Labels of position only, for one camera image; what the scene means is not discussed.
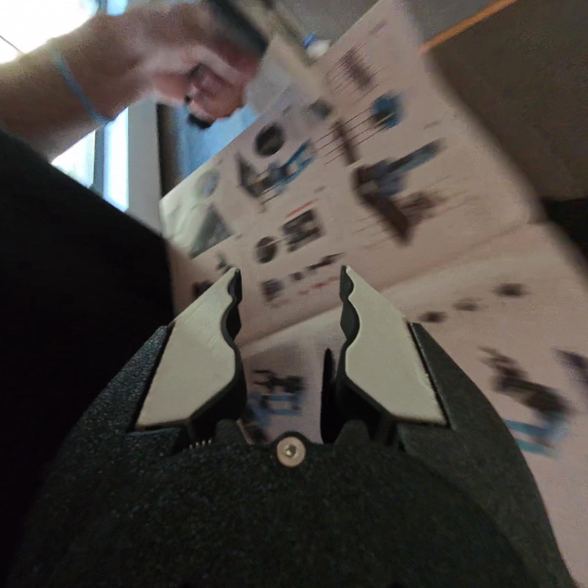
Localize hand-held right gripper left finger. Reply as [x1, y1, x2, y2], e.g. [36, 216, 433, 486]
[135, 268, 246, 432]

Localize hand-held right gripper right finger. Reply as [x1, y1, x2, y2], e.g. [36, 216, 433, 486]
[337, 266, 447, 425]

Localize white instruction booklet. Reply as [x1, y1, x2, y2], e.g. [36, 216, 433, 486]
[158, 0, 588, 588]

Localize person's left hand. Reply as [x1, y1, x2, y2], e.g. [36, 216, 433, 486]
[86, 4, 260, 121]

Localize person's dark clothing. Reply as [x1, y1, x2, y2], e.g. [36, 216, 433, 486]
[0, 129, 177, 588]

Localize blue wristband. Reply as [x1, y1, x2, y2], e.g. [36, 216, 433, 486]
[48, 43, 112, 126]

